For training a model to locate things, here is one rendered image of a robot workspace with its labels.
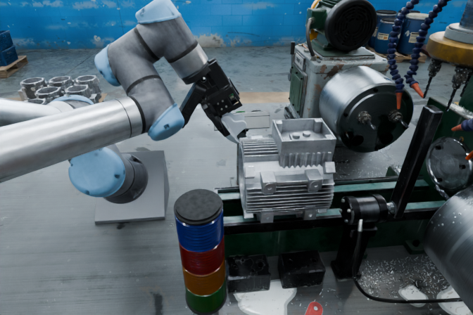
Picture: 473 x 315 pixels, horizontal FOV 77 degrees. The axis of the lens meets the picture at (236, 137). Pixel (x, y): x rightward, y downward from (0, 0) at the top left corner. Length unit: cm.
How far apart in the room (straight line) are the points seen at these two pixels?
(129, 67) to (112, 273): 52
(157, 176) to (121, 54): 45
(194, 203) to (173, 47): 34
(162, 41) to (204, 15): 555
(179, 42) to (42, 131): 29
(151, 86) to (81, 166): 29
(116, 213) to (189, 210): 63
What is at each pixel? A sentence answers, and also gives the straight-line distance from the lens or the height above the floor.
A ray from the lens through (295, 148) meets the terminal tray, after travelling 65.
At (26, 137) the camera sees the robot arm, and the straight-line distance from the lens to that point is 51.
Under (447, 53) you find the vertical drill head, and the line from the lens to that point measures 74.
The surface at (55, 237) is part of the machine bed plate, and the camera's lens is 102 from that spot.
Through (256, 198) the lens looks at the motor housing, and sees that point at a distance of 66.
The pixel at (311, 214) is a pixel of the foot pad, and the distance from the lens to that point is 73.
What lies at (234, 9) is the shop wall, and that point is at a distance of 614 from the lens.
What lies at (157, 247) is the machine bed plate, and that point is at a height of 80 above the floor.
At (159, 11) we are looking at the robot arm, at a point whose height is 139.
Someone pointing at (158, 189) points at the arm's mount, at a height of 87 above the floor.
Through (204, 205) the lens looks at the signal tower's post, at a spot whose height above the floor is 122.
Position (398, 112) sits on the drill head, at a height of 107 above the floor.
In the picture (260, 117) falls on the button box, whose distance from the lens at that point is 90.
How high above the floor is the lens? 147
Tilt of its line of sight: 31 degrees down
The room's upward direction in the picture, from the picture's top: straight up
